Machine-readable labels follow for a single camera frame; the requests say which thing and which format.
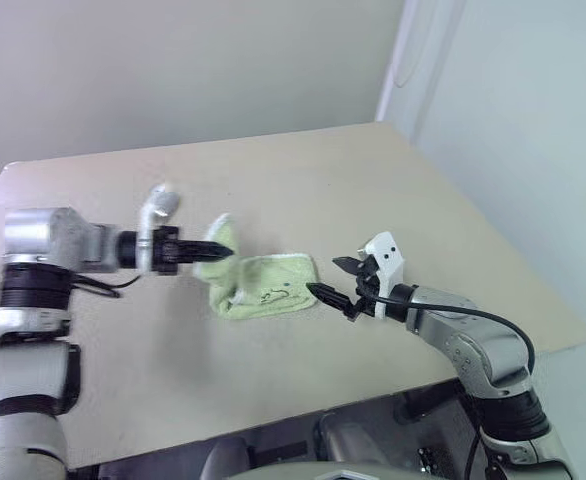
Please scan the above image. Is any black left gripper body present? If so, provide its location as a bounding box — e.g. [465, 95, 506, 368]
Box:
[152, 226, 183, 277]

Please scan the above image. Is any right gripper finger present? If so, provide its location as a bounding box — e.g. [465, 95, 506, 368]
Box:
[332, 255, 363, 276]
[304, 282, 353, 311]

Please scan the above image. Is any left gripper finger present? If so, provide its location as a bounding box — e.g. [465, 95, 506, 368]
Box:
[178, 240, 235, 256]
[178, 252, 228, 266]

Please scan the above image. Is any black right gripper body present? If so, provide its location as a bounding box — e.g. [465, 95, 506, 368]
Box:
[344, 253, 381, 322]

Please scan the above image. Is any green terry towel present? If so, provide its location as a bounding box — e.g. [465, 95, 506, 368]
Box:
[191, 212, 320, 322]

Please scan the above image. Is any large grey rounded cylinder shape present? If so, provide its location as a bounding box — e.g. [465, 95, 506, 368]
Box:
[316, 410, 377, 464]

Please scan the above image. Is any small grey rounded shape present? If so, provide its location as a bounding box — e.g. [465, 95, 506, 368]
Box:
[205, 438, 255, 479]

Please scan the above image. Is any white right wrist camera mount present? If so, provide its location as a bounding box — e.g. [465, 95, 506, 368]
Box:
[357, 230, 406, 320]

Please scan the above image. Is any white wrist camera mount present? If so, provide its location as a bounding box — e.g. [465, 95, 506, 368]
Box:
[138, 183, 181, 275]
[357, 230, 406, 320]

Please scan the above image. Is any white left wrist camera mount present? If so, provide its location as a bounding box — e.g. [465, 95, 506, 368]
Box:
[138, 183, 181, 275]

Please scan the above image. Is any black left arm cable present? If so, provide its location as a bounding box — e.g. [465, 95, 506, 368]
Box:
[68, 271, 142, 300]

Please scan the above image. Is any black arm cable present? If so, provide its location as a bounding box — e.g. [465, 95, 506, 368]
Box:
[68, 271, 142, 300]
[371, 294, 537, 375]

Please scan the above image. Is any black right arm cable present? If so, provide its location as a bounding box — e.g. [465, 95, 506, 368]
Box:
[371, 294, 537, 375]

